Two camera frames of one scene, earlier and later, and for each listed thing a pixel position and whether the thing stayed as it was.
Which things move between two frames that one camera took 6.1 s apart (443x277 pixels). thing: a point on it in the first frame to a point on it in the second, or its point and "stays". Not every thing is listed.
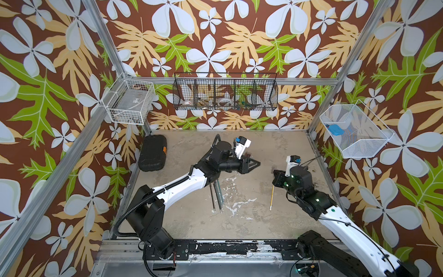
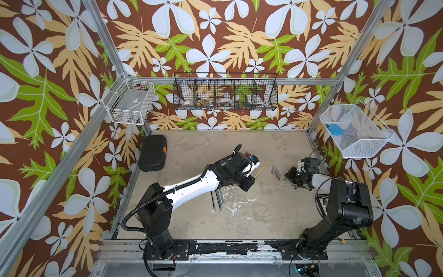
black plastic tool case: (153, 153) stays
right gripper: (276, 179) to (289, 175)
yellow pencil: (271, 202) to (261, 170)
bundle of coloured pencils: (219, 195) stays
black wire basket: (222, 91) stays
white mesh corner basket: (354, 129) stays
